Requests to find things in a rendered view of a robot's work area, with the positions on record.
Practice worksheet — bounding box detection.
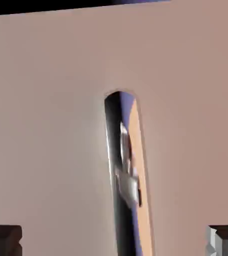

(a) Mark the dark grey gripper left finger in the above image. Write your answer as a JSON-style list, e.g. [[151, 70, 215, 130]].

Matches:
[[0, 224, 23, 256]]

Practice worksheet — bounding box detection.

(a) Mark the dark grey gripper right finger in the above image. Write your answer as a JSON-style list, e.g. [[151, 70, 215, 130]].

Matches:
[[205, 224, 228, 256]]

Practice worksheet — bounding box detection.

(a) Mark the pale pink drawer front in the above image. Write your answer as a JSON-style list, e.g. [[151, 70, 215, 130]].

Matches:
[[0, 0, 228, 256]]

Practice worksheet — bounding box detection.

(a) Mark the shiny curved metal handle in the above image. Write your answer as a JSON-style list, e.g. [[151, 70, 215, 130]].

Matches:
[[103, 90, 156, 256]]

